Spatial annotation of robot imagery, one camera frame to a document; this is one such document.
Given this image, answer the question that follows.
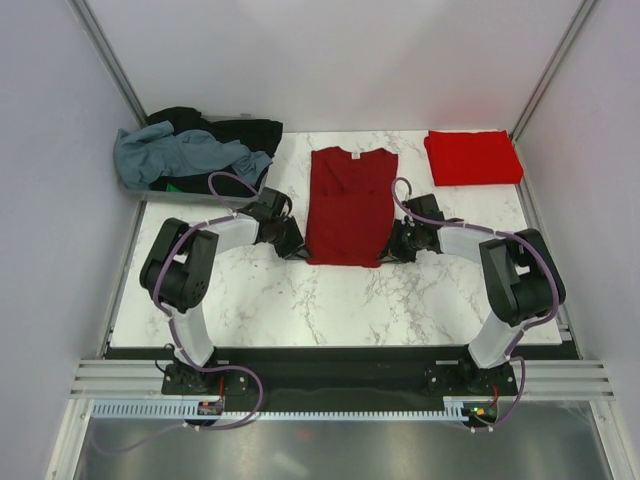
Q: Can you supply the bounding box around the corner aluminium post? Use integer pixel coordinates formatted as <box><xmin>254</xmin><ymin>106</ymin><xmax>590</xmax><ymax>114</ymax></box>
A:
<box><xmin>509</xmin><ymin>0</ymin><xmax>600</xmax><ymax>144</ymax></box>
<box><xmin>69</xmin><ymin>0</ymin><xmax>146</xmax><ymax>125</ymax></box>

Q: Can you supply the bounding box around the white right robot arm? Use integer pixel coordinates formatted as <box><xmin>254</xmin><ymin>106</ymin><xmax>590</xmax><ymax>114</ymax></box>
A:
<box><xmin>379</xmin><ymin>194</ymin><xmax>566</xmax><ymax>394</ymax></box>

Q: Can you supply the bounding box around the black t shirt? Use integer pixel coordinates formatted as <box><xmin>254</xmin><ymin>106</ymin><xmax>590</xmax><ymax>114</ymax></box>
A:
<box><xmin>144</xmin><ymin>105</ymin><xmax>284</xmax><ymax>197</ymax></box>

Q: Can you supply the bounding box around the aluminium frame rail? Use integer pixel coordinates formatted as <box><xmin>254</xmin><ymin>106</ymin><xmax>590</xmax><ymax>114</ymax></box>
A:
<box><xmin>70</xmin><ymin>360</ymin><xmax>614</xmax><ymax>401</ymax></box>

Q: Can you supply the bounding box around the left corner aluminium post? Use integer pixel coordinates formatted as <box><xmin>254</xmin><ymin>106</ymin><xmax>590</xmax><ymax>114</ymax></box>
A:
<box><xmin>69</xmin><ymin>0</ymin><xmax>146</xmax><ymax>125</ymax></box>

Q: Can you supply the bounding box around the white slotted cable duct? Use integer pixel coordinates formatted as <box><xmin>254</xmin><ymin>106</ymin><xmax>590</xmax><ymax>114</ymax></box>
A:
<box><xmin>91</xmin><ymin>397</ymin><xmax>497</xmax><ymax>421</ymax></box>

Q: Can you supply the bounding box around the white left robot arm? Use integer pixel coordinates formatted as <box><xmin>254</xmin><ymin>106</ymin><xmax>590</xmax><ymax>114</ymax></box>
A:
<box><xmin>139</xmin><ymin>187</ymin><xmax>309</xmax><ymax>395</ymax></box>

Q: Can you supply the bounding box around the right corner aluminium post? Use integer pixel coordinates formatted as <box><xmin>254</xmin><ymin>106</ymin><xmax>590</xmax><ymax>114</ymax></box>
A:
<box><xmin>509</xmin><ymin>0</ymin><xmax>600</xmax><ymax>144</ymax></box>

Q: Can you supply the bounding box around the blue grey t shirt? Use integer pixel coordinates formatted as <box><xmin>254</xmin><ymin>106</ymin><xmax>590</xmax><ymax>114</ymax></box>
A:
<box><xmin>113</xmin><ymin>121</ymin><xmax>272</xmax><ymax>190</ymax></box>

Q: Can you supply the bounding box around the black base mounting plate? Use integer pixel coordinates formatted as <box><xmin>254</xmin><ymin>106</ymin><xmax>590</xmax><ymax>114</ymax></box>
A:
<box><xmin>160</xmin><ymin>343</ymin><xmax>581</xmax><ymax>414</ymax></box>

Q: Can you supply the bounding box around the grey plastic laundry bin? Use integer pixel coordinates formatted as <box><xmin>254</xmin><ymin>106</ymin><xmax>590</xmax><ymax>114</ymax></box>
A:
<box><xmin>116</xmin><ymin>107</ymin><xmax>284</xmax><ymax>203</ymax></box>

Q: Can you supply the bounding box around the folded bright red t shirt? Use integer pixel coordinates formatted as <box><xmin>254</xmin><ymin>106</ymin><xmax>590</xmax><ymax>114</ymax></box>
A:
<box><xmin>424</xmin><ymin>130</ymin><xmax>524</xmax><ymax>187</ymax></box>

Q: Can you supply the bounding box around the dark red t shirt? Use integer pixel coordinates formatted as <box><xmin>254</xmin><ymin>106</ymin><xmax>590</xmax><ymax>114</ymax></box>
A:
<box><xmin>306</xmin><ymin>146</ymin><xmax>398</xmax><ymax>268</ymax></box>

